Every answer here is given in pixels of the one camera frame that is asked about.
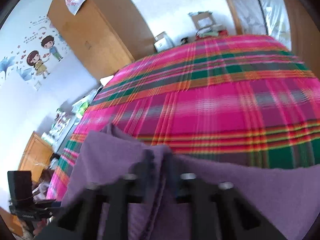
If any purple fleece garment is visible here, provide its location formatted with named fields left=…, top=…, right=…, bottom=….
left=61, top=123, right=320, bottom=240

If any green tissue pack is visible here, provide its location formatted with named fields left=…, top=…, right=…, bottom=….
left=72, top=99, right=89, bottom=119

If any pink plaid bed cover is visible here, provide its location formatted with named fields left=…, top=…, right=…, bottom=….
left=47, top=35, right=319, bottom=200

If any white small box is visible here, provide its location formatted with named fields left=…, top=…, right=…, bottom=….
left=154, top=31, right=175, bottom=53

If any wooden wardrobe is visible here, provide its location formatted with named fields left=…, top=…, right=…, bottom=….
left=48, top=0, right=156, bottom=80

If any black spray bottle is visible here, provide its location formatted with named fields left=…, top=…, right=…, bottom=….
left=181, top=37, right=189, bottom=45

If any cardboard box with label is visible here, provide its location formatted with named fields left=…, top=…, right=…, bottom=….
left=189, top=11, right=216, bottom=30

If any curtain with cartoon prints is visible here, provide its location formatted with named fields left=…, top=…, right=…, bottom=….
left=231, top=0, right=292, bottom=50

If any wooden door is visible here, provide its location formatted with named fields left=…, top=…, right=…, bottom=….
left=284, top=0, right=319, bottom=77

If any cartoon couple wall sticker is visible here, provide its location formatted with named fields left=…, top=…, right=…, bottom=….
left=26, top=35, right=63, bottom=79

